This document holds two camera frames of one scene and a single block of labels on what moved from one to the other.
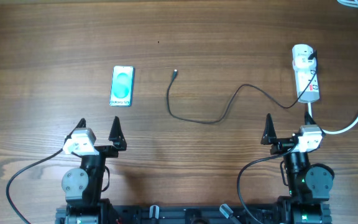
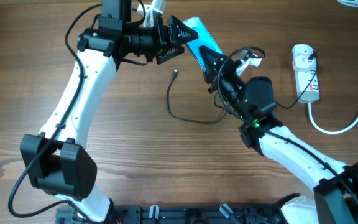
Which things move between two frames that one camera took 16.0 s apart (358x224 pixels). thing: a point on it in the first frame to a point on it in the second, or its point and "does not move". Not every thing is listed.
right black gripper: [270, 137] to [215, 57]
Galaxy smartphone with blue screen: [122, 85] to [204, 39]
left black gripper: [110, 151] to [161, 42]
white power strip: [306, 73] does not move
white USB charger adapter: [302, 62] does not move
